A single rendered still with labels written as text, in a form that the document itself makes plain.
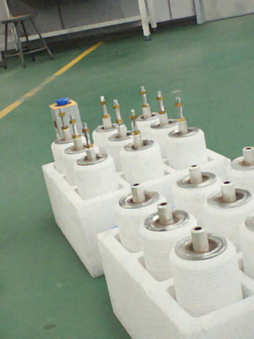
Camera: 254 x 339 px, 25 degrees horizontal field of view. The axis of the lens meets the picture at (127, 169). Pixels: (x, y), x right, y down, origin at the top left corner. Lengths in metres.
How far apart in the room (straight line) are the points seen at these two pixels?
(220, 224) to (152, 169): 0.41
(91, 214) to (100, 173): 0.09
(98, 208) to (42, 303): 0.24
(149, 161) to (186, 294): 0.55
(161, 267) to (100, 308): 0.33
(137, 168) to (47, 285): 0.34
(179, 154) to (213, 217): 0.43
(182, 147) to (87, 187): 0.25
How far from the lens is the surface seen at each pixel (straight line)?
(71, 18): 6.48
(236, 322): 0.81
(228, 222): 0.93
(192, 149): 1.35
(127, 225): 1.00
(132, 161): 1.31
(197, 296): 0.81
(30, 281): 1.39
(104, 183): 1.29
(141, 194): 1.01
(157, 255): 0.90
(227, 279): 0.81
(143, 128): 1.56
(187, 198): 1.03
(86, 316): 1.20
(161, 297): 0.86
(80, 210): 1.25
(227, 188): 0.95
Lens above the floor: 0.64
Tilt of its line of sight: 19 degrees down
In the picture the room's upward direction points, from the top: 12 degrees counter-clockwise
